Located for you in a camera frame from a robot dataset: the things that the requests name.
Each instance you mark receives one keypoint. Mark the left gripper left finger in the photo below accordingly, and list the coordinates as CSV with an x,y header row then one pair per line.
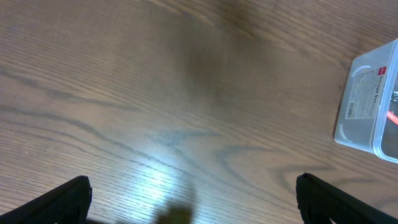
x,y
68,203

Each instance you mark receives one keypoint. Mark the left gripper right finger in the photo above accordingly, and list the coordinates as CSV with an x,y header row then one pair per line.
x,y
321,203

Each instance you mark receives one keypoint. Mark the clear plastic storage container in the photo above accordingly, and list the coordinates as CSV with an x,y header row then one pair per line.
x,y
362,120

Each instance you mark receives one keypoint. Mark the small hammer with black grip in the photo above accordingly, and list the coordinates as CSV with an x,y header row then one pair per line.
x,y
392,117

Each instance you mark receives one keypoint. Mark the silver ratchet wrench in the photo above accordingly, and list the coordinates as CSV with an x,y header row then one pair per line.
x,y
394,97

